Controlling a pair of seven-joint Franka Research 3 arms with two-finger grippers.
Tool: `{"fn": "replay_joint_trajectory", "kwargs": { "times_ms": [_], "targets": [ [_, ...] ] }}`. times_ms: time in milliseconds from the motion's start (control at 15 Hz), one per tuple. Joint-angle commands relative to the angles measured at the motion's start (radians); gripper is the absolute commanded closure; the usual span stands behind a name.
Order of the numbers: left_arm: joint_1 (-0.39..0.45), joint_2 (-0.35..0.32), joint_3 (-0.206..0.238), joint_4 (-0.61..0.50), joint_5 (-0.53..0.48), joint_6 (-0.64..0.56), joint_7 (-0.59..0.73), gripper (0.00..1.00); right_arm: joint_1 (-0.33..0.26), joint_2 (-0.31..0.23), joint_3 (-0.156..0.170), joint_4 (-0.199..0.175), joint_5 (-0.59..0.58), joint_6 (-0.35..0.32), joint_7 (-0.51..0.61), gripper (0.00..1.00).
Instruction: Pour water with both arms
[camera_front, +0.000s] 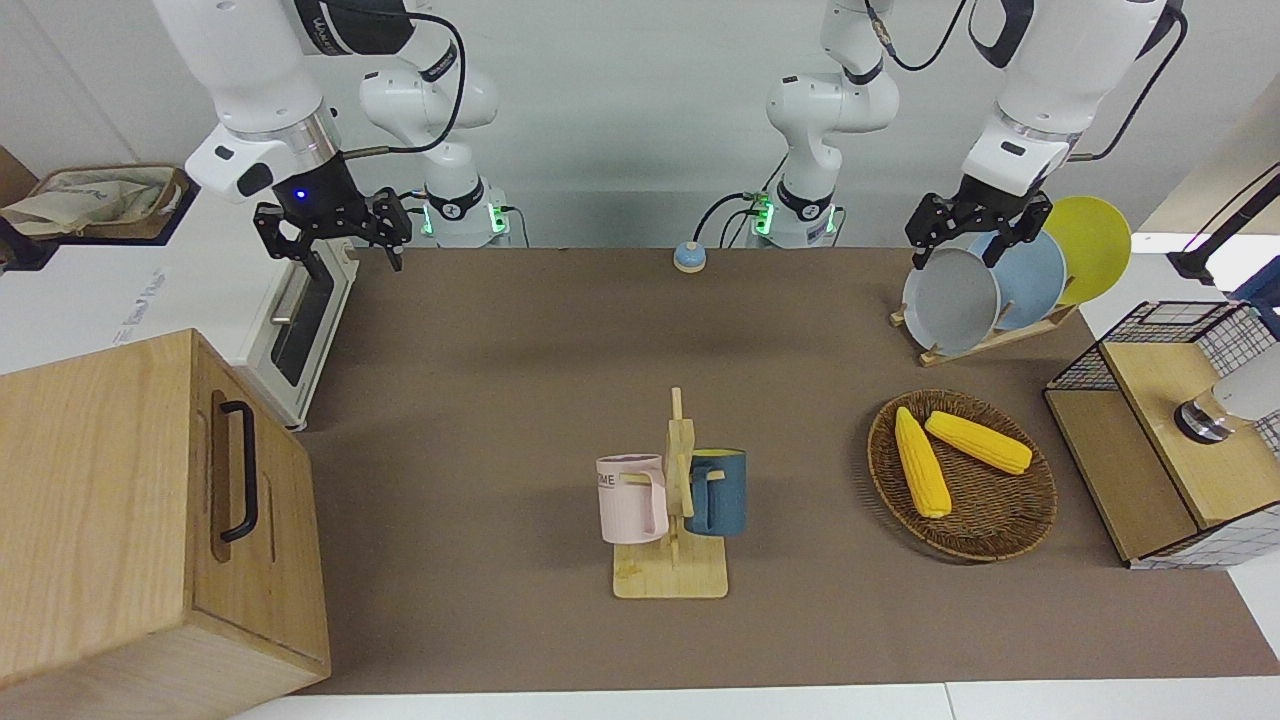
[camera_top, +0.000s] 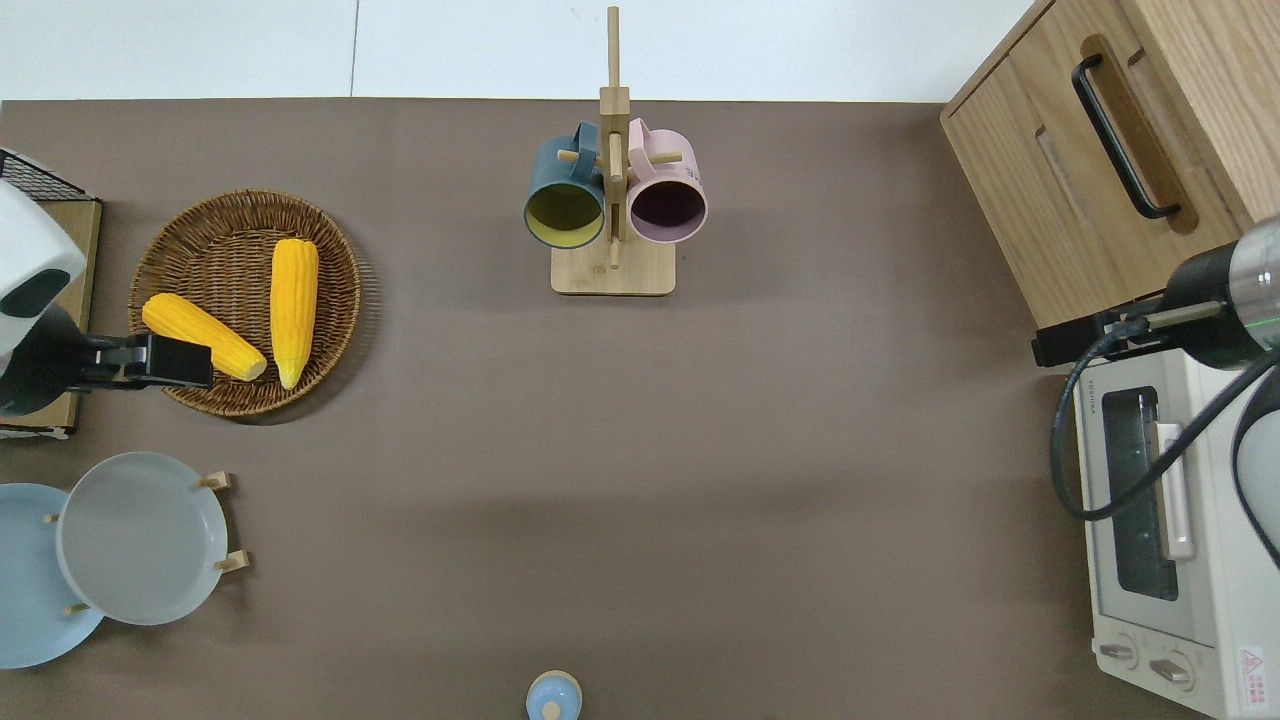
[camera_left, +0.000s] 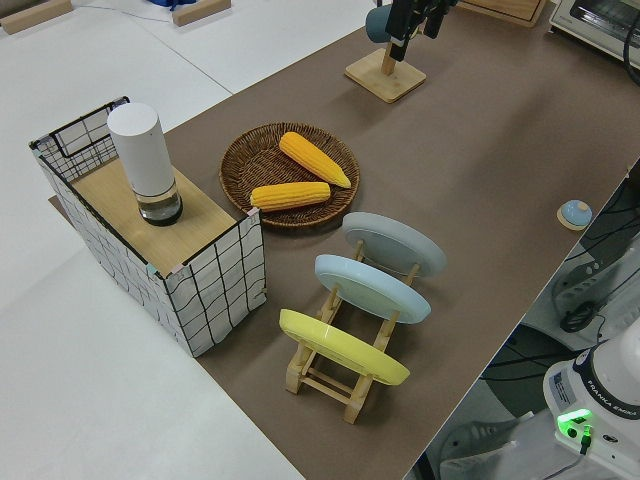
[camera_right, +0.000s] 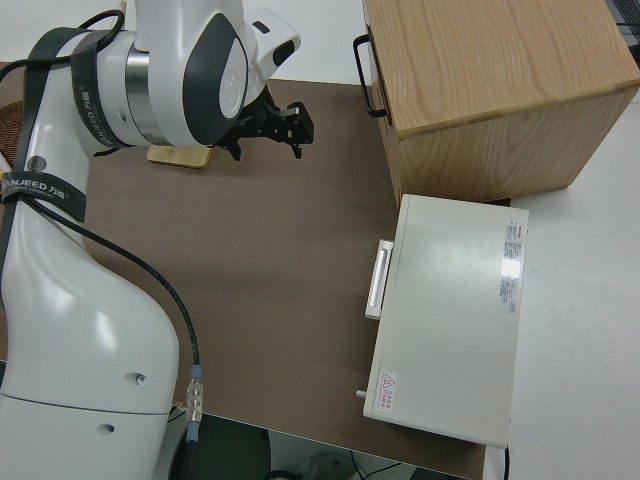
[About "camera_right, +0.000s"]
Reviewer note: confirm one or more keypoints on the brown table mat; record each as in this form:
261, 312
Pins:
275, 250

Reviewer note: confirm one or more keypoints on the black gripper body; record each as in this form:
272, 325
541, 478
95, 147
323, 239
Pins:
280, 125

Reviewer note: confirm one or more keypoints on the wooden mug tree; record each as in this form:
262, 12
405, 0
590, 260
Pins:
175, 157

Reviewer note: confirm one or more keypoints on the wooden cabinet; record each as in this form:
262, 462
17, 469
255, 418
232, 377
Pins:
500, 75

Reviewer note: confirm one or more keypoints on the brown wicker basket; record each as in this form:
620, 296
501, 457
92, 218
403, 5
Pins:
10, 130

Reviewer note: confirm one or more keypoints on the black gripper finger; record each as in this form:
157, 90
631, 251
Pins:
235, 147
298, 150

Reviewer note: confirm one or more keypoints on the white toaster oven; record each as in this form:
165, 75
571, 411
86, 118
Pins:
450, 300

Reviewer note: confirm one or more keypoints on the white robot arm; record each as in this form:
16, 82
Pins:
75, 325

